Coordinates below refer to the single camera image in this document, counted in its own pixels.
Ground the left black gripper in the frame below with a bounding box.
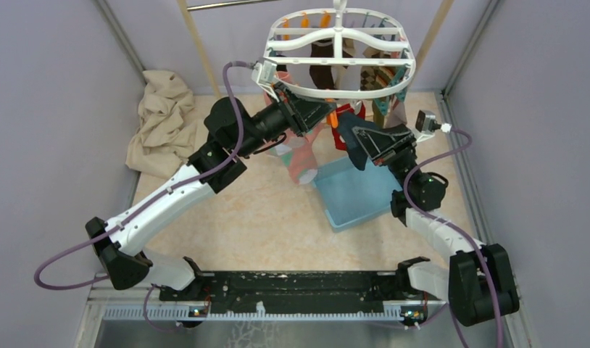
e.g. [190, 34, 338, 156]
[237, 81, 338, 158]

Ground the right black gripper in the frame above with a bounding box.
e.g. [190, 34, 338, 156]
[352, 124, 421, 194]

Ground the red sock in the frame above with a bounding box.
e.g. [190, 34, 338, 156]
[330, 102, 366, 151]

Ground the dark navy sock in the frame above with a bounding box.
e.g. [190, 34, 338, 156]
[336, 112, 375, 171]

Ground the white round clip hanger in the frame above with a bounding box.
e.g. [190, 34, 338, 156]
[260, 1, 417, 99]

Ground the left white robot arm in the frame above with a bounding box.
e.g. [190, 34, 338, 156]
[86, 83, 336, 300]

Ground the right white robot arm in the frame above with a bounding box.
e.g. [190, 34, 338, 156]
[352, 124, 520, 326]

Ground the orange hanger clip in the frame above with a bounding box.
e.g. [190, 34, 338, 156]
[326, 98, 338, 129]

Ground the pink patterned sock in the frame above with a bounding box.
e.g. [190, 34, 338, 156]
[263, 71, 292, 107]
[267, 125, 323, 185]

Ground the grey sock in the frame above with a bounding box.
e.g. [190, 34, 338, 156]
[371, 93, 408, 128]

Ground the dark brown sock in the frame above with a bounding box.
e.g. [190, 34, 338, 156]
[309, 39, 336, 90]

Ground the light blue plastic basket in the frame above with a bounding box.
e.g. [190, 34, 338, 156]
[312, 157, 402, 233]

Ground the argyle patterned sock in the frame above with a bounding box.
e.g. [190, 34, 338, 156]
[360, 47, 396, 91]

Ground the beige crumpled cloth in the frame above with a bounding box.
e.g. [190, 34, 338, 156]
[125, 70, 196, 179]

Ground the wooden hanging rack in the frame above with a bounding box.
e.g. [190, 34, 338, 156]
[175, 0, 455, 97]

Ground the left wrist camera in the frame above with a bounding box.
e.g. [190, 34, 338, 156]
[251, 59, 277, 95]

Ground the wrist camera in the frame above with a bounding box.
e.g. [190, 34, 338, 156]
[412, 109, 452, 143]
[251, 59, 277, 95]

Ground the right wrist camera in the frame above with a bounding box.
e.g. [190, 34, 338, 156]
[412, 109, 452, 143]

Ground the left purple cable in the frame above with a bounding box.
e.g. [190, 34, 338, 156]
[33, 61, 256, 291]

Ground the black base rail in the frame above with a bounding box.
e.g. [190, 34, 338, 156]
[159, 271, 429, 326]

